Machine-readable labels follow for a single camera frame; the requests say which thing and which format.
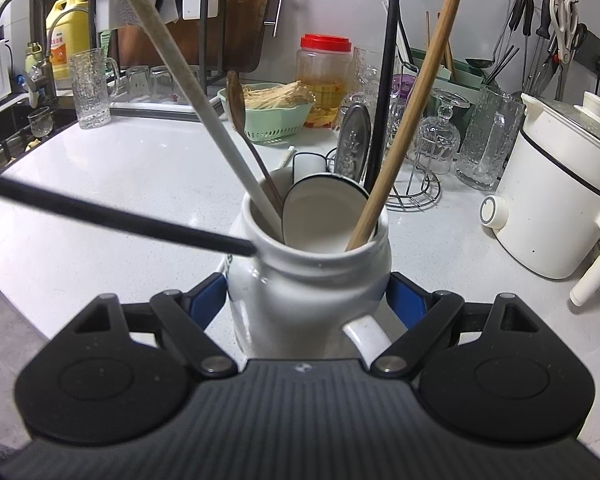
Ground white handled scissors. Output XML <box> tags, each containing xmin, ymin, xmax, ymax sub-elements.
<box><xmin>550</xmin><ymin>0</ymin><xmax>579</xmax><ymax>65</ymax></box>

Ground wire glass rack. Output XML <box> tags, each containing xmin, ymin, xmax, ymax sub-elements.
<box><xmin>324</xmin><ymin>144</ymin><xmax>442</xmax><ymax>213</ymax></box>

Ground silver metal spoon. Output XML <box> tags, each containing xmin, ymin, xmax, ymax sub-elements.
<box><xmin>334</xmin><ymin>103</ymin><xmax>372</xmax><ymax>182</ymax></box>

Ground purple lid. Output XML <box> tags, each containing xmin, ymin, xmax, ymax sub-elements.
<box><xmin>390</xmin><ymin>74</ymin><xmax>416</xmax><ymax>103</ymax></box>

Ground green plastic basket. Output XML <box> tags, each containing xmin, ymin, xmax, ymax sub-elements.
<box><xmin>242</xmin><ymin>82</ymin><xmax>315</xmax><ymax>144</ymax></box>

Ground white electric cooking pot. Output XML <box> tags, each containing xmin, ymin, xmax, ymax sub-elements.
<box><xmin>480</xmin><ymin>92</ymin><xmax>600</xmax><ymax>307</ymax></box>

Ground black dish drying rack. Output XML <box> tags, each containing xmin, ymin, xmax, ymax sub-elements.
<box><xmin>87</xmin><ymin>0</ymin><xmax>227</xmax><ymax>122</ymax></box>

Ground red lid plastic jar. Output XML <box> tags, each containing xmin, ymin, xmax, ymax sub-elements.
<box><xmin>296</xmin><ymin>34</ymin><xmax>352</xmax><ymax>128</ymax></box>

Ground yellow oil bottle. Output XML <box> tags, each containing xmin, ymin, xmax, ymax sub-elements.
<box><xmin>46</xmin><ymin>0</ymin><xmax>90</xmax><ymax>81</ymax></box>

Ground textured glass pitcher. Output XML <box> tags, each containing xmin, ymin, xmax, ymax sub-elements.
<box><xmin>455</xmin><ymin>86</ymin><xmax>524</xmax><ymax>191</ymax></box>

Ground copper brown spoon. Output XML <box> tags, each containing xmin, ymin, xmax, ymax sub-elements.
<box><xmin>225</xmin><ymin>70</ymin><xmax>283</xmax><ymax>214</ymax></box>

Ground tall textured glass mug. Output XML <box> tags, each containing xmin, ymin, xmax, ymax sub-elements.
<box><xmin>69</xmin><ymin>48</ymin><xmax>121</xmax><ymax>129</ymax></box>

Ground wooden cutting board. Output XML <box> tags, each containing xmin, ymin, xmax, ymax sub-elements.
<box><xmin>118</xmin><ymin>0</ymin><xmax>270</xmax><ymax>73</ymax></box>

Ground white ceramic soup spoon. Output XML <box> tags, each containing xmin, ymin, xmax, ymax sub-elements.
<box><xmin>282</xmin><ymin>152</ymin><xmax>368</xmax><ymax>254</ymax></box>

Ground white ceramic jar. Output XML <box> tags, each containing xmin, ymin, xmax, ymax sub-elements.
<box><xmin>223</xmin><ymin>167</ymin><xmax>394</xmax><ymax>366</ymax></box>

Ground black chopstick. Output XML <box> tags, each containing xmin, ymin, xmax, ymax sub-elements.
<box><xmin>364</xmin><ymin>0</ymin><xmax>400</xmax><ymax>193</ymax></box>

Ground upside down glass goblet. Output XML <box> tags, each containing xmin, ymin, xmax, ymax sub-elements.
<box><xmin>415</xmin><ymin>89</ymin><xmax>470</xmax><ymax>174</ymax></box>

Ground green utensil holder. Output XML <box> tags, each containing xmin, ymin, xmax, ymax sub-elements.
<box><xmin>434</xmin><ymin>61</ymin><xmax>484</xmax><ymax>105</ymax></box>

